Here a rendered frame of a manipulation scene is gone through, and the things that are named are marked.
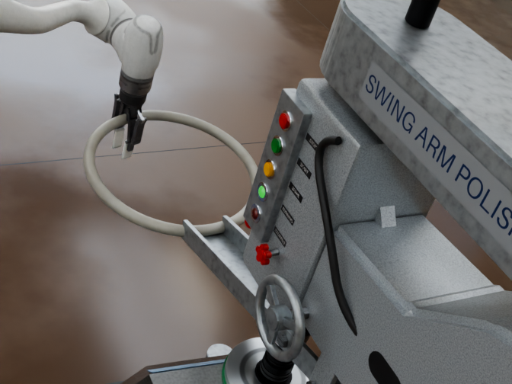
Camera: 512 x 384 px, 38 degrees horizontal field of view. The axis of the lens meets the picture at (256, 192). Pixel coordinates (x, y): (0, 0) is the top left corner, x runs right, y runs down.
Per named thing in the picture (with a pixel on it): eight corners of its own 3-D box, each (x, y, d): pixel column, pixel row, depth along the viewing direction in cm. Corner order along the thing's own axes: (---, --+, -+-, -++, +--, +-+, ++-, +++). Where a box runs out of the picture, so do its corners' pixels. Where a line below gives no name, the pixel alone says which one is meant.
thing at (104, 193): (289, 228, 199) (292, 221, 197) (112, 250, 175) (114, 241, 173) (221, 113, 228) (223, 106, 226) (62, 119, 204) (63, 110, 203)
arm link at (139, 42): (164, 78, 201) (140, 51, 207) (176, 29, 191) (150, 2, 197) (129, 84, 194) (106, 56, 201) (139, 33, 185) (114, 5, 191)
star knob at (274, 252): (281, 266, 134) (287, 250, 132) (260, 269, 132) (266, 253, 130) (272, 252, 137) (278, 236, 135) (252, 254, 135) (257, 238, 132)
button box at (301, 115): (273, 242, 137) (318, 113, 121) (260, 244, 136) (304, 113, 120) (254, 214, 143) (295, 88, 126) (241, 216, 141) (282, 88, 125)
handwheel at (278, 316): (328, 370, 130) (355, 312, 121) (279, 382, 125) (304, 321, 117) (289, 308, 140) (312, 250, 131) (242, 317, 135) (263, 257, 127)
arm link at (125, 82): (132, 83, 195) (129, 100, 199) (161, 77, 201) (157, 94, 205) (114, 63, 200) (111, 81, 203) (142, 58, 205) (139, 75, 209)
